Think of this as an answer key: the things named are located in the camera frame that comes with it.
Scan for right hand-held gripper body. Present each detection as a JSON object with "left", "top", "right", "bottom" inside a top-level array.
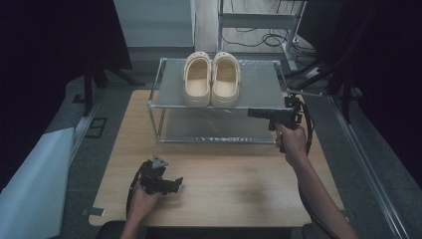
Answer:
[{"left": 268, "top": 94, "right": 304, "bottom": 154}]

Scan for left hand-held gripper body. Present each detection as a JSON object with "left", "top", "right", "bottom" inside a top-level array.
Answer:
[{"left": 134, "top": 154, "right": 174, "bottom": 196}]

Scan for metal shoe rack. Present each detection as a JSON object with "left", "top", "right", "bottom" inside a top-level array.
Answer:
[{"left": 146, "top": 57, "right": 292, "bottom": 144}]

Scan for cream clog shoe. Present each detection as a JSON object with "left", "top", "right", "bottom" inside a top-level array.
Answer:
[
  {"left": 181, "top": 51, "right": 213, "bottom": 109},
  {"left": 210, "top": 51, "right": 242, "bottom": 110}
]

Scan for person's left hand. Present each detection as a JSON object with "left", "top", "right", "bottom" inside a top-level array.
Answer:
[{"left": 126, "top": 181, "right": 164, "bottom": 223}]

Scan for person's right hand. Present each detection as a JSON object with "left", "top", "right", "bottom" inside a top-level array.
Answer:
[{"left": 275, "top": 122, "right": 310, "bottom": 167}]

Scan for black stand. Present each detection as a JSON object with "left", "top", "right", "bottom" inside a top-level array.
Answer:
[
  {"left": 287, "top": 58, "right": 357, "bottom": 124},
  {"left": 72, "top": 61, "right": 146, "bottom": 118}
]

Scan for grey tape strip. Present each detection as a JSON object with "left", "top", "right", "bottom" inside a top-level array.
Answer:
[{"left": 81, "top": 206, "right": 107, "bottom": 217}]

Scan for black floor plate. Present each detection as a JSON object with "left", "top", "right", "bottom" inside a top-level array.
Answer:
[{"left": 85, "top": 116, "right": 108, "bottom": 139}]

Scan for white sheet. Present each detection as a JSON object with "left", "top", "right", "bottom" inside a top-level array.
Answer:
[{"left": 0, "top": 126, "right": 78, "bottom": 239}]

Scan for white cabinet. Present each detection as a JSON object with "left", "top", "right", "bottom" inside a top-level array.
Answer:
[{"left": 112, "top": 0, "right": 197, "bottom": 48}]

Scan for left hand-held gripper black cable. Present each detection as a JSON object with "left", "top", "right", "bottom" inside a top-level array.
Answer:
[{"left": 124, "top": 163, "right": 147, "bottom": 217}]

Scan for hand-held gripper black cable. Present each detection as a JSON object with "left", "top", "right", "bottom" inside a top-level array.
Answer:
[
  {"left": 124, "top": 163, "right": 147, "bottom": 217},
  {"left": 293, "top": 96, "right": 342, "bottom": 239}
]

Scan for right hand-held gripper black cable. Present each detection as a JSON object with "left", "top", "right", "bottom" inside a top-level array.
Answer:
[{"left": 293, "top": 96, "right": 342, "bottom": 239}]

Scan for black floor cables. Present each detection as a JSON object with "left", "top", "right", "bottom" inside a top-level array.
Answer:
[{"left": 221, "top": 26, "right": 317, "bottom": 58}]

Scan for aluminium rail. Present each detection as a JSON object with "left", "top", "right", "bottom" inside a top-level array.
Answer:
[
  {"left": 68, "top": 99, "right": 103, "bottom": 163},
  {"left": 326, "top": 94, "right": 411, "bottom": 239}
]

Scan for white metal desk frame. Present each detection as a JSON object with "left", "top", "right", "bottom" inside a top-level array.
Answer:
[{"left": 216, "top": 0, "right": 308, "bottom": 73}]

